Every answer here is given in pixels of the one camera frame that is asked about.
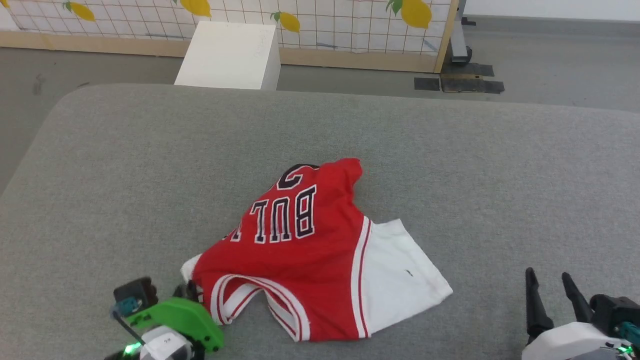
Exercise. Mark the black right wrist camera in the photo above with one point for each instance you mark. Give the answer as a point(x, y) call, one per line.
point(612, 312)

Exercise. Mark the red white basketball jersey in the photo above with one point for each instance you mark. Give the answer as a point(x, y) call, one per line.
point(310, 260)

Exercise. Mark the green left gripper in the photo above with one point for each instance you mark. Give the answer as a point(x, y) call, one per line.
point(180, 317)

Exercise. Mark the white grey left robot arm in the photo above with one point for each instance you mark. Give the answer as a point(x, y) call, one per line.
point(165, 347)

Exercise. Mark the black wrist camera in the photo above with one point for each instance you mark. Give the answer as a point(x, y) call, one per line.
point(612, 312)
point(134, 295)

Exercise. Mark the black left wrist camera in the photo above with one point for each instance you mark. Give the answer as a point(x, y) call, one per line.
point(134, 295)

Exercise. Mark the white box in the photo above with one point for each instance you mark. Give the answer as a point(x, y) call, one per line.
point(227, 55)

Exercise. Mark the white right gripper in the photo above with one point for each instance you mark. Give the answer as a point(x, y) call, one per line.
point(570, 345)

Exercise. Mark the grey metal panel stand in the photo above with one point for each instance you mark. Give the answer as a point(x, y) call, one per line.
point(457, 35)

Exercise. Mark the lemon print tile panel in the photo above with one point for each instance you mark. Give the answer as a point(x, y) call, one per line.
point(340, 30)

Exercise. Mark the black floor tape patch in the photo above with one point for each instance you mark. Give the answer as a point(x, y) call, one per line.
point(467, 69)
point(475, 86)
point(426, 84)

